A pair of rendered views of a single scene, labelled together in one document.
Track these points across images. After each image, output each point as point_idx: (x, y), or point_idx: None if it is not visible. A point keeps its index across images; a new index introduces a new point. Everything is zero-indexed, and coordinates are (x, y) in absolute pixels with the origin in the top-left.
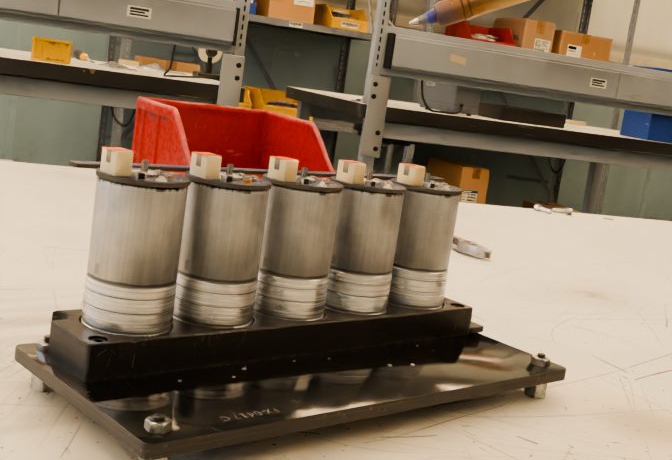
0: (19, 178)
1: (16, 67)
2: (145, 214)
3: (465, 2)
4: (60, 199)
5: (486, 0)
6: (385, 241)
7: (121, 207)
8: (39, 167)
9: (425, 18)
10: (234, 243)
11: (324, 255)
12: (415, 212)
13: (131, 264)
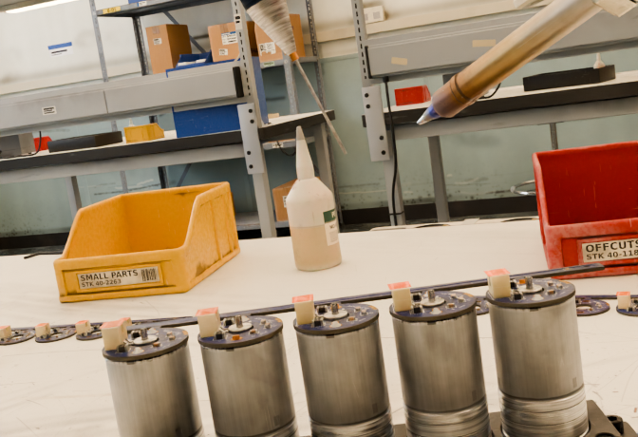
0: (440, 247)
1: (630, 88)
2: (124, 386)
3: (453, 86)
4: (445, 269)
5: (474, 78)
6: (443, 374)
7: (110, 379)
8: (477, 228)
9: (427, 113)
10: (232, 400)
11: (355, 399)
12: (501, 331)
13: (127, 430)
